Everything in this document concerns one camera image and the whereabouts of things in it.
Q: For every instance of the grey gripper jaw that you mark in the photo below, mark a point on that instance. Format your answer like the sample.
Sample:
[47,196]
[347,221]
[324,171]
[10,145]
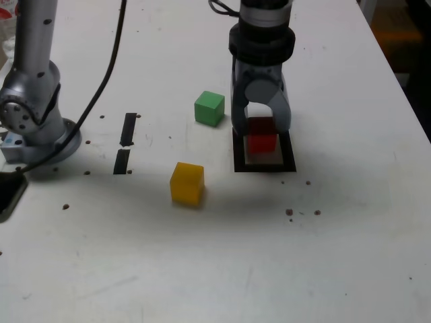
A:
[281,107]

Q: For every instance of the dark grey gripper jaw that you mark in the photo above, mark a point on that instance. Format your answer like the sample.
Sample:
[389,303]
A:
[238,111]

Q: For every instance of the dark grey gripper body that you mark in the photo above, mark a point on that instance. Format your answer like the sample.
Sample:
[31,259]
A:
[262,71]

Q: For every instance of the green cube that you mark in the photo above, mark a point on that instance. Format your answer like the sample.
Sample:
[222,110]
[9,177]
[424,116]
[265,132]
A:
[208,109]

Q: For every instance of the red cube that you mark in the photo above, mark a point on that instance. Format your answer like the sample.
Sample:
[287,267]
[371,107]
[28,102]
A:
[261,141]

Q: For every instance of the yellow cube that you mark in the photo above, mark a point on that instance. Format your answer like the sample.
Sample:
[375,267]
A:
[187,185]

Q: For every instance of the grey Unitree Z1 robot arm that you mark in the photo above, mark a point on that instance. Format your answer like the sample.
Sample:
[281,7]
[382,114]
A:
[30,84]

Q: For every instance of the black tape square outline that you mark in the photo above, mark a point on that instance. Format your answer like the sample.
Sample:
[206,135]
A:
[266,168]

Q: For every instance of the black tape strip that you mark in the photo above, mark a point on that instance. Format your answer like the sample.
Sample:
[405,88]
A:
[121,161]

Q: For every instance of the clear plastic bottle red label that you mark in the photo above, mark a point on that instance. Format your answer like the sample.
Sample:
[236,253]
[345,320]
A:
[6,13]

